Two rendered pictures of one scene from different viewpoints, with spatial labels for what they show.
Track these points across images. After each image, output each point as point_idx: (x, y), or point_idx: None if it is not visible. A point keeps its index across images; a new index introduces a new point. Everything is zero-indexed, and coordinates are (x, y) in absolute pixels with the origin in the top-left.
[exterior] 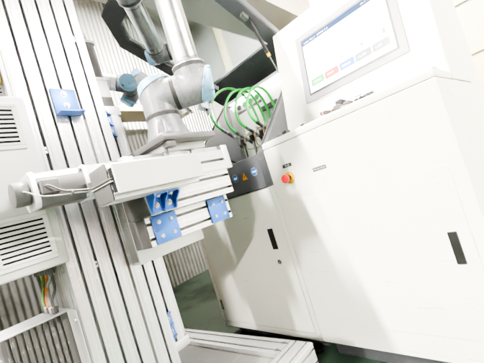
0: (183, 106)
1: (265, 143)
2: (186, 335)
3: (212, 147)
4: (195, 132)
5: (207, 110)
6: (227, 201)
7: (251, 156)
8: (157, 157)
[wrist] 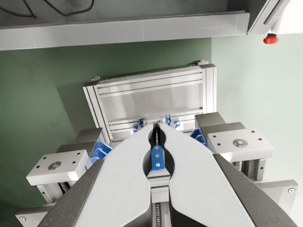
0: None
1: (291, 33)
2: (164, 119)
3: (264, 165)
4: (291, 208)
5: (163, 147)
6: (223, 119)
7: (229, 35)
8: None
